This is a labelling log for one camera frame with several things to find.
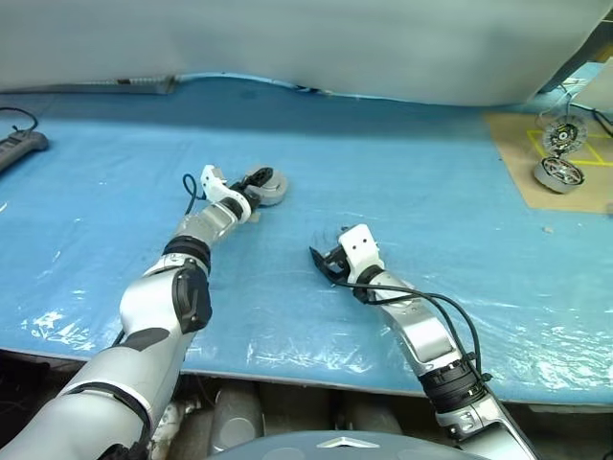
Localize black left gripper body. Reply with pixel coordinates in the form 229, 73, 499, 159
227, 176, 256, 203

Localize grey rounded cylinder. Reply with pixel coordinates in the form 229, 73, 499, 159
213, 382, 264, 451
344, 390, 403, 435

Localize grey round metal disc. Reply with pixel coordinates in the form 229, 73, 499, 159
258, 171, 290, 197

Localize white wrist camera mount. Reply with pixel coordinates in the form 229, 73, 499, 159
337, 223, 384, 285
199, 164, 253, 224

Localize metal gear on stand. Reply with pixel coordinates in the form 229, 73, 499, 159
542, 119, 589, 155

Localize black power strip cable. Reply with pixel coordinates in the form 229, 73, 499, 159
0, 107, 39, 133

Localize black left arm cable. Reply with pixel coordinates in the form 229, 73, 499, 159
181, 172, 201, 216

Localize silver spoked spare rotor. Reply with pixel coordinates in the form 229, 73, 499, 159
540, 158, 585, 186

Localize white backdrop cloth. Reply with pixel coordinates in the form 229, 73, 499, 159
0, 0, 613, 105

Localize grey robot torso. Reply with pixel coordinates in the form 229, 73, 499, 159
205, 429, 461, 460

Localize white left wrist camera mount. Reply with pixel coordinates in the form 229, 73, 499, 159
199, 164, 253, 224

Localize brown cardboard sheet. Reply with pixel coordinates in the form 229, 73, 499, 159
484, 109, 613, 212

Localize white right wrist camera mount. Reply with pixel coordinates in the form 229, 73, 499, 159
337, 223, 384, 285

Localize grey power strip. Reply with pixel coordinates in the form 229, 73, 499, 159
0, 129, 51, 173

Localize silver motor housing copper windings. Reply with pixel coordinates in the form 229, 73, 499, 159
256, 189, 288, 208

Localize yellow tape square outline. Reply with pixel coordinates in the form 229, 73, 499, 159
526, 128, 605, 165

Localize long silver power strip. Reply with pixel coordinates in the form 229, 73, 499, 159
0, 75, 177, 96

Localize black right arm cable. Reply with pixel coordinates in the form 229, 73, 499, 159
332, 281, 492, 389

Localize round metal bearing part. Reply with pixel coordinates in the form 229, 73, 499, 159
534, 156, 588, 195

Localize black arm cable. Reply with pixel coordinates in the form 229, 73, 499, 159
332, 281, 492, 389
181, 172, 201, 216

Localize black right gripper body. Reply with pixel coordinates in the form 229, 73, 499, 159
324, 242, 356, 285

